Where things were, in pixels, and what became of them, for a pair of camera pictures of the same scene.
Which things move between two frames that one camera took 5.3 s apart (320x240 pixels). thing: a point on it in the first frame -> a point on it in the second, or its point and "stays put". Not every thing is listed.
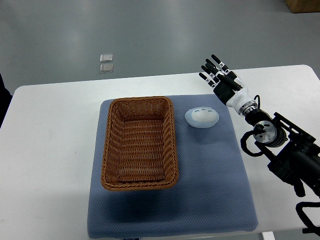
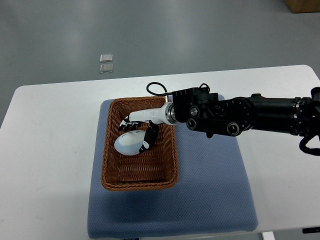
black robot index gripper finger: [224, 67] -> [136, 124]
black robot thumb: [229, 79] -> [150, 136]
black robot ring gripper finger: [208, 71] -> [123, 126]
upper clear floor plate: [106, 57] stays put
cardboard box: [303, 6] stays put
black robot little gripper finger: [210, 83] -> [125, 120]
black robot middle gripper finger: [208, 61] -> [128, 126]
